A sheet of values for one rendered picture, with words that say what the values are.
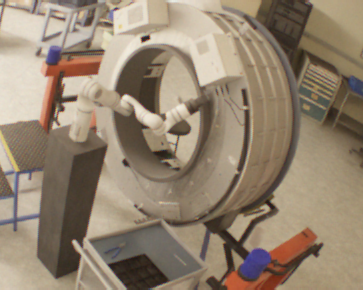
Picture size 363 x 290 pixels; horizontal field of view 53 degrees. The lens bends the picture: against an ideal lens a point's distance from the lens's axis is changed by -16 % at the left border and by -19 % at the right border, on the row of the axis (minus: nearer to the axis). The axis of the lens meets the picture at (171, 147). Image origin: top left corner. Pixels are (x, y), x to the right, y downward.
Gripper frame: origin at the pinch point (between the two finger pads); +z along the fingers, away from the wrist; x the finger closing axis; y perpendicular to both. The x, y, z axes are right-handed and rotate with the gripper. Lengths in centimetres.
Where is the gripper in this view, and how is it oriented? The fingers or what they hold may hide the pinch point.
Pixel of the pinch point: (215, 87)
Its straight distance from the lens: 218.1
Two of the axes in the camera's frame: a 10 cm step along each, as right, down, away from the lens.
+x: -1.6, -0.3, -9.9
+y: 4.7, 8.7, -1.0
